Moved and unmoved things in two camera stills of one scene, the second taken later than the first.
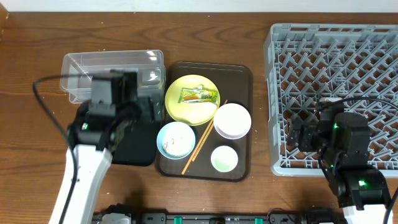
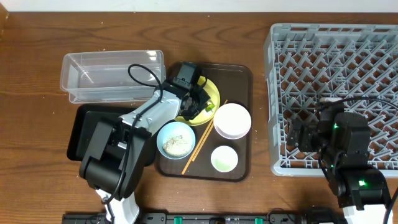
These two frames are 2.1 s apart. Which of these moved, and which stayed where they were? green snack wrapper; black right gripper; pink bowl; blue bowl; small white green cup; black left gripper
Moved: green snack wrapper; black left gripper
Stayed: pink bowl; black right gripper; blue bowl; small white green cup
